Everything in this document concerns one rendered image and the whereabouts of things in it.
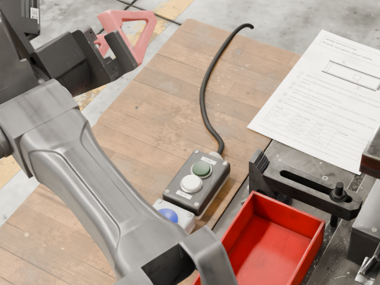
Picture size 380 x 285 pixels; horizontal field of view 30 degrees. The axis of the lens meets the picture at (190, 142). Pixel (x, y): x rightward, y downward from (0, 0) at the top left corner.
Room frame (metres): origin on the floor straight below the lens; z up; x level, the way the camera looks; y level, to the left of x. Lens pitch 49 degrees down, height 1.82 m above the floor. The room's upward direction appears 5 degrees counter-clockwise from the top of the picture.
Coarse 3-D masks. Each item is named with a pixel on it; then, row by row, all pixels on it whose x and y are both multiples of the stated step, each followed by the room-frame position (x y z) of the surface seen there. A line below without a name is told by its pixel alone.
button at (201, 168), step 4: (196, 164) 0.72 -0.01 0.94; (200, 164) 0.72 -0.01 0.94; (204, 164) 0.72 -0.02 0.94; (208, 164) 0.72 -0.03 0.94; (192, 168) 0.72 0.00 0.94; (196, 168) 0.72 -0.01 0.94; (200, 168) 0.72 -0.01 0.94; (204, 168) 0.71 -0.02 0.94; (208, 168) 0.71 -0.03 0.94; (196, 172) 0.71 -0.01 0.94; (200, 172) 0.71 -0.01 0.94; (204, 172) 0.71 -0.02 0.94; (208, 172) 0.71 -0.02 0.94
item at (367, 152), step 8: (376, 128) 0.59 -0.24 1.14; (376, 136) 0.57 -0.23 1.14; (368, 144) 0.56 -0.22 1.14; (376, 144) 0.56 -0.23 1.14; (368, 152) 0.55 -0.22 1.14; (376, 152) 0.55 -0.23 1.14; (368, 160) 0.54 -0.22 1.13; (376, 160) 0.54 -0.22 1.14; (360, 168) 0.55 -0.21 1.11; (368, 168) 0.54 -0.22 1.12; (376, 168) 0.54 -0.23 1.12; (376, 176) 0.54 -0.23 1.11
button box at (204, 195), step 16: (224, 48) 1.03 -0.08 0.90; (208, 128) 0.83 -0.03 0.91; (192, 160) 0.74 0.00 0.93; (208, 160) 0.74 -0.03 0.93; (176, 176) 0.71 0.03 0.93; (208, 176) 0.70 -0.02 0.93; (224, 176) 0.71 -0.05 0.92; (176, 192) 0.68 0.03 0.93; (192, 192) 0.67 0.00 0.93; (208, 192) 0.67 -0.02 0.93; (192, 208) 0.65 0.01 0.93
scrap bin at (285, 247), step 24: (240, 216) 0.60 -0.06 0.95; (264, 216) 0.63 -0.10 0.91; (288, 216) 0.61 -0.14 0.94; (312, 216) 0.59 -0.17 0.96; (240, 240) 0.59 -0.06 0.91; (264, 240) 0.59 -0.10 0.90; (288, 240) 0.59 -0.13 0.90; (312, 240) 0.55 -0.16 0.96; (240, 264) 0.55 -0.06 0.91; (264, 264) 0.55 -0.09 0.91; (288, 264) 0.54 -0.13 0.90
